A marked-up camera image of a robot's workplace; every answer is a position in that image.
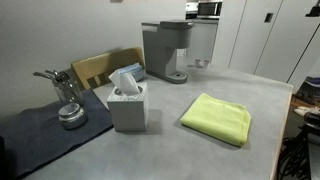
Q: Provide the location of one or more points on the white tissue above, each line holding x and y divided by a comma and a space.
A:
124, 82

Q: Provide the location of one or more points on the blue face mask box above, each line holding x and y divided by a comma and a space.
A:
136, 70

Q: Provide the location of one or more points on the wooden chair back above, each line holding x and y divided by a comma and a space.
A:
101, 66

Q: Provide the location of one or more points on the dark blue cloth mat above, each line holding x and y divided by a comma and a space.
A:
34, 137

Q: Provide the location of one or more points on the microwave oven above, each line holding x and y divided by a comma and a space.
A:
209, 8

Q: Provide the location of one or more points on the grey tissue box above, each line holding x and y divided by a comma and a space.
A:
129, 112

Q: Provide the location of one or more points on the white cabinet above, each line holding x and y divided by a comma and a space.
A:
202, 39

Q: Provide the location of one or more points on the yellow towel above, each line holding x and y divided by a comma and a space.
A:
226, 121

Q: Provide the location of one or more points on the grey coffee machine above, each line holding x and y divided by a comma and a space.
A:
161, 40

